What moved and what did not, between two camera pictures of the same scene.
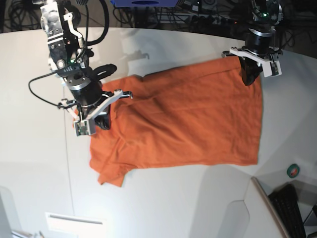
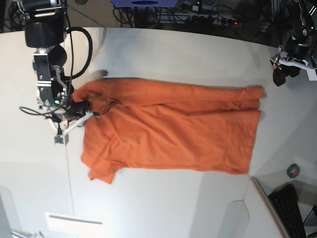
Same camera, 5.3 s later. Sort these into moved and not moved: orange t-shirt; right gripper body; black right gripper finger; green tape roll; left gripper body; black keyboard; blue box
Moved: right gripper body; black right gripper finger; orange t-shirt; left gripper body
Not moved: blue box; black keyboard; green tape roll
